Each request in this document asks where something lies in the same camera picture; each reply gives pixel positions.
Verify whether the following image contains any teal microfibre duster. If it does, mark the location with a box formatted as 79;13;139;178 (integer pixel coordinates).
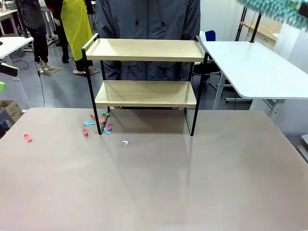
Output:
236;0;308;31

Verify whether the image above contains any small white side table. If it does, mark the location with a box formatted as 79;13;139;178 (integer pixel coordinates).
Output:
0;37;34;61

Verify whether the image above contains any brown cardboard box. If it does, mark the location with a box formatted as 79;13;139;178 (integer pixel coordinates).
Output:
0;100;24;126

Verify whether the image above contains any grey floor mat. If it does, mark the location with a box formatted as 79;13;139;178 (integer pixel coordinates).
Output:
39;65;64;76

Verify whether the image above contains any person in dark clothes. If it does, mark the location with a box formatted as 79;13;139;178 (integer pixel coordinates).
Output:
15;0;56;73

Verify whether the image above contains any large white table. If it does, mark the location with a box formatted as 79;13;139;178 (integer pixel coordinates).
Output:
201;40;308;116

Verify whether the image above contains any person with yellow apron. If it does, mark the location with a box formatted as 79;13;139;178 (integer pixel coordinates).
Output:
51;0;101;76

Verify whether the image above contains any blue office chair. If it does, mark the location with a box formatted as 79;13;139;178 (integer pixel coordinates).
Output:
193;30;226;91

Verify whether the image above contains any person in grey jacket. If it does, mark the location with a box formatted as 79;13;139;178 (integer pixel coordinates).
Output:
94;0;202;82

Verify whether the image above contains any black floor cable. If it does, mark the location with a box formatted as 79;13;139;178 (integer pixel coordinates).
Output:
35;55;47;108

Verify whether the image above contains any wooden top black frame desk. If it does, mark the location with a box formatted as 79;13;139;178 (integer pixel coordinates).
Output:
237;6;283;44

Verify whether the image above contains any black frame wooden two-tier shelf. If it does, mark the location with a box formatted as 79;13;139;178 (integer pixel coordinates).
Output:
81;33;209;137

